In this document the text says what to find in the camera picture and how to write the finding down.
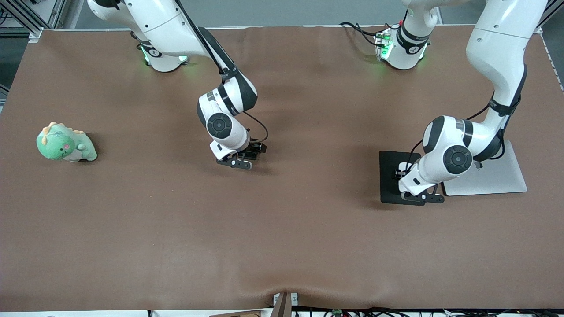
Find black mouse pad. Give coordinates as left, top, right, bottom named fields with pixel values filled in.
left=379, top=150, right=426, bottom=206

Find silver closed laptop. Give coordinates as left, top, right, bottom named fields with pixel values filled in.
left=442, top=140, right=528, bottom=197

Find brown table cloth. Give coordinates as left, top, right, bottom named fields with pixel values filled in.
left=0, top=25, right=564, bottom=313

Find green plush dinosaur toy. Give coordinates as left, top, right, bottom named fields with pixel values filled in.
left=36, top=122, right=98, bottom=162

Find front camera mount post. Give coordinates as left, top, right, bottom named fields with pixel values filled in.
left=272, top=292, right=299, bottom=317

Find black left arm base cables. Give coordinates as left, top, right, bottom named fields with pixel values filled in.
left=339, top=21, right=400, bottom=48

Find aluminium frame profile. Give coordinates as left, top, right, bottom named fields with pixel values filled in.
left=536, top=0, right=564, bottom=34
left=0, top=0, right=67, bottom=43

